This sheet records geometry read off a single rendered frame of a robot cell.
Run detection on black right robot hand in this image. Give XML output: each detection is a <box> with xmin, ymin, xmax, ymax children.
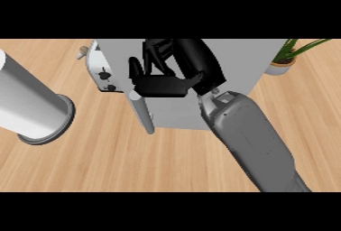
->
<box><xmin>128</xmin><ymin>39</ymin><xmax>228</xmax><ymax>98</ymax></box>

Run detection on white appliance with black knobs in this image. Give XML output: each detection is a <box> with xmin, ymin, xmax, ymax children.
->
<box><xmin>76</xmin><ymin>40</ymin><xmax>126</xmax><ymax>94</ymax></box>

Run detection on green plant in white pot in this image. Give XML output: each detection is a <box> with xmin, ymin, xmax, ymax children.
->
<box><xmin>265</xmin><ymin>39</ymin><xmax>334</xmax><ymax>77</ymax></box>

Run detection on white cylinder with grey rim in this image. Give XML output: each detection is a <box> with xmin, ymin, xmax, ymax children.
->
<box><xmin>0</xmin><ymin>49</ymin><xmax>77</xmax><ymax>146</ymax></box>

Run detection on pale grey door handle bar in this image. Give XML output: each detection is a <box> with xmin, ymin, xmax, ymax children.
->
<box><xmin>128</xmin><ymin>90</ymin><xmax>157</xmax><ymax>135</ymax></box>

